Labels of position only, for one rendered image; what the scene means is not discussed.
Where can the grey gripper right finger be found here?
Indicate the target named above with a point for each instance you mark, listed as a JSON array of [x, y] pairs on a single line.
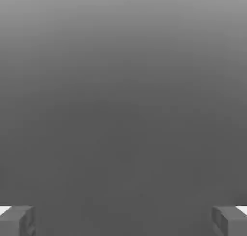
[[233, 222]]

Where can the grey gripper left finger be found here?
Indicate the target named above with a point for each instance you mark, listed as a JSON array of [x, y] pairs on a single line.
[[13, 220]]

